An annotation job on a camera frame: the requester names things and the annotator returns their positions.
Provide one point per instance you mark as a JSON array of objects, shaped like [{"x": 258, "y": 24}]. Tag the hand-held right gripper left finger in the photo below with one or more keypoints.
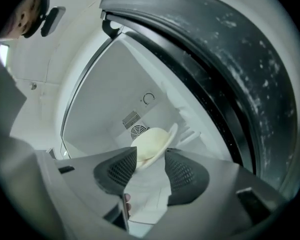
[{"x": 115, "y": 169}]

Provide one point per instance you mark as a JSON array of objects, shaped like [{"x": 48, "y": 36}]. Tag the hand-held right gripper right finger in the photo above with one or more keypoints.
[{"x": 187, "y": 176}]

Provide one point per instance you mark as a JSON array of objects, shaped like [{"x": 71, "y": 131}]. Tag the mini fridge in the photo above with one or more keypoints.
[{"x": 102, "y": 84}]

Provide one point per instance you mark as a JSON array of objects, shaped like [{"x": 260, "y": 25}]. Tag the person's right hand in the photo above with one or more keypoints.
[{"x": 128, "y": 202}]

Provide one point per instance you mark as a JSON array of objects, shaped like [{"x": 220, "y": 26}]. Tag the white plate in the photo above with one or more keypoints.
[{"x": 172, "y": 134}]

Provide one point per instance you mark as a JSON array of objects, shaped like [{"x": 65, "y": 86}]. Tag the ceiling light panel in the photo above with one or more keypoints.
[{"x": 3, "y": 55}]

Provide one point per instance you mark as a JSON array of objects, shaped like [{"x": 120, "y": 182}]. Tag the person's head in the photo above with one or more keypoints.
[{"x": 25, "y": 16}]

